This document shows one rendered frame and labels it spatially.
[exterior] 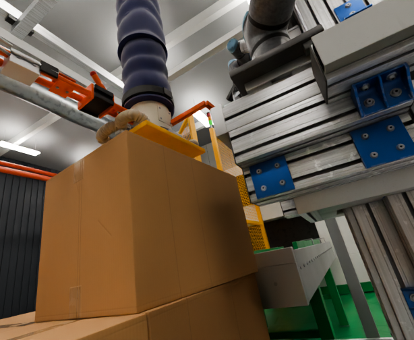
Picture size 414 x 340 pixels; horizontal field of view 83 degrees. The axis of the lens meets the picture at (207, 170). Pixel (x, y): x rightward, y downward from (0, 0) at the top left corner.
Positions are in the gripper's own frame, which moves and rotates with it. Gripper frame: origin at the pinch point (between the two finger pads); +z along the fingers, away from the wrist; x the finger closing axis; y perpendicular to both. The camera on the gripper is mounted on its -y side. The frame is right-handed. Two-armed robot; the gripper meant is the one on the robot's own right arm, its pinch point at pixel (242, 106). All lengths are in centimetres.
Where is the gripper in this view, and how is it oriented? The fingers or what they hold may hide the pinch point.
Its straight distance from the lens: 155.8
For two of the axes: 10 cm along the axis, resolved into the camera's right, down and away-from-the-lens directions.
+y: 6.5, -3.9, -6.5
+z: 1.8, 9.1, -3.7
